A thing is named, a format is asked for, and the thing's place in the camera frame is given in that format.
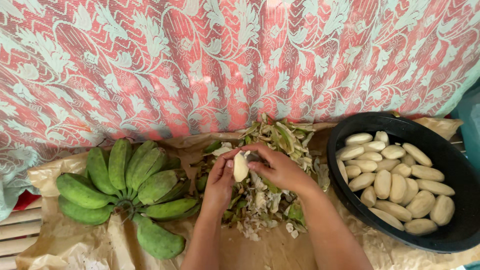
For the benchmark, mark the person's left hand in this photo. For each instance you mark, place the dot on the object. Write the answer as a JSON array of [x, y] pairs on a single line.
[[216, 187]]

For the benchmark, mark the person's right hand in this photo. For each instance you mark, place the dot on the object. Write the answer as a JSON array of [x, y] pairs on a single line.
[[285, 170]]

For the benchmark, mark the peeled pale banana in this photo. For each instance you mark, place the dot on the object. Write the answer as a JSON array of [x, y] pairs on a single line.
[[240, 168]]

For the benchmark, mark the small grey knife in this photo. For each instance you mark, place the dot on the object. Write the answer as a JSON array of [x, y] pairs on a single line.
[[253, 156]]

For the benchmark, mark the pile of banana peels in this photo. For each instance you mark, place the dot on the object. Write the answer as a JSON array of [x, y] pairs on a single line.
[[262, 202]]

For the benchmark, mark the bunch of green bananas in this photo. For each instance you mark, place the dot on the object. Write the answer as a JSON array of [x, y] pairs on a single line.
[[150, 185]]

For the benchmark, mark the crumpled brown paper sheet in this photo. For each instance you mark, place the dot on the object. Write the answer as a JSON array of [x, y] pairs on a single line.
[[270, 251]]

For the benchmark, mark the heap of peeled bananas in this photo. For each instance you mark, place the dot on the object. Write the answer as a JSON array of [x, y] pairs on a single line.
[[397, 183]]

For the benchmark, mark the pink floral lace curtain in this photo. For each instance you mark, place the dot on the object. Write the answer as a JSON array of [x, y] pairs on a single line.
[[210, 63]]

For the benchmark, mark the black plastic basin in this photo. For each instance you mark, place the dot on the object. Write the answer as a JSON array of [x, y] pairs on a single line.
[[463, 176]]

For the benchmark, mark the red cloth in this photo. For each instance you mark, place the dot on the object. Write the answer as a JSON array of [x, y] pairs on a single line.
[[25, 199]]

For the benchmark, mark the pale wooden slatted bench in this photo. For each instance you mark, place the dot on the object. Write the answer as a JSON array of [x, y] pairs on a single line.
[[18, 234]]

